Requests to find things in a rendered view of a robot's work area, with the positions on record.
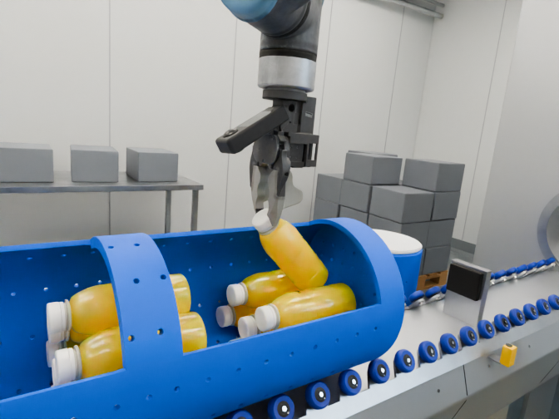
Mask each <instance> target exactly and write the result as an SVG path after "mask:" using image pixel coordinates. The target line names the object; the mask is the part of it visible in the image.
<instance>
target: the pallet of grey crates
mask: <svg viewBox="0 0 559 419"><path fill-rule="evenodd" d="M402 162H403V158H400V157H398V155H395V154H389V153H383V152H377V151H367V150H349V151H348V152H347V153H346V157H345V165H344V173H318V178H317V186H316V194H315V201H314V216H313V220H315V219H332V218H350V219H356V220H358V221H360V222H362V223H364V224H366V225H367V226H368V227H370V228H371V229H380V230H386V231H390V232H394V233H398V234H404V235H407V236H408V237H411V238H413V239H416V240H417V241H418V242H420V244H421V245H422V250H423V253H422V258H421V264H420V270H419V275H418V284H417V289H416V291H418V290H424V289H427V288H432V287H435V286H441V285H444V284H446V281H447V276H448V270H447V268H448V260H449V255H450V250H451V245H450V244H451V242H452V237H453V228H454V224H455V219H456V218H457V213H458V205H459V200H460V195H461V192H460V191H461V187H462V182H463V174H464V169H465V164H461V163H455V162H449V161H443V160H431V159H411V158H406V160H405V166H404V171H403V180H400V174H401V168H402ZM426 279H430V280H429V281H425V280H426Z"/></svg>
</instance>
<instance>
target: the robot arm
mask: <svg viewBox="0 0 559 419"><path fill-rule="evenodd" d="M221 1H222V3H223V4H224V5H225V6H226V7H227V8H228V9H229V10H230V11H231V13H232V14H233V15H234V16H235V17H236V18H238V19H239V20H241V21H242V22H247V23H248V24H250V25H251V26H252V27H254V28H255V29H257V30H258V31H260V32H261V34H260V56H259V70H258V82H257V86H258V87H259V88H262V89H264V90H263V94H262V98H263V99H266V100H270V101H273V105H272V107H268V108H266V109H265V110H263V111H262V112H260V113H258V114H257V115H255V116H253V117H251V118H250V119H249V120H247V121H245V122H243V123H242V124H240V125H238V126H237V127H235V128H234V129H229V130H227V131H226V132H225V133H224V135H222V136H220V137H218V138H217V139H216V140H215V143H216V144H217V146H218V148H219V150H220V152H221V153H226V154H236V153H239V152H241V151H242V150H243V149H244V148H245V147H247V146H248V145H251V144H252V143H254V145H253V149H252V154H251V157H250V188H251V196H252V201H253V206H254V210H255V213H256V214H257V213H258V212H259V211H261V210H263V209H264V202H265V201H267V200H268V203H269V209H268V213H267V216H268V218H269V219H270V223H271V224H272V226H277V224H278V223H279V220H280V216H281V214H282V210H283V209H285V208H288V207H290V206H292V205H296V204H299V203H300V202H301V201H302V199H303V192H302V190H300V189H298V188H297V187H295V186H294V185H293V175H292V172H291V171H290V167H292V168H303V167H316V164H317V156H318V148H319V135H314V134H313V133H314V117H315V108H316V100H317V98H316V97H311V96H307V95H308V94H307V93H310V92H312V91H314V83H315V74H316V66H317V63H316V61H317V54H318V45H319V29H320V20H321V12H322V6H323V4H324V0H221ZM313 144H316V145H315V153H314V160H312V153H313Z"/></svg>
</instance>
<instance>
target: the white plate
mask: <svg viewBox="0 0 559 419"><path fill-rule="evenodd" d="M373 230H374V231H375V232H376V233H377V234H378V235H379V236H380V237H381V239H382V240H383V241H384V243H385V244H386V245H387V246H388V248H389V249H390V251H391V253H392V254H414V253H417V252H418V251H420V250H421V249H422V245H421V244H420V242H418V241H417V240H416V239H413V238H411V237H408V236H407V235H404V234H398V233H394V232H390V231H386V230H380V229H373Z"/></svg>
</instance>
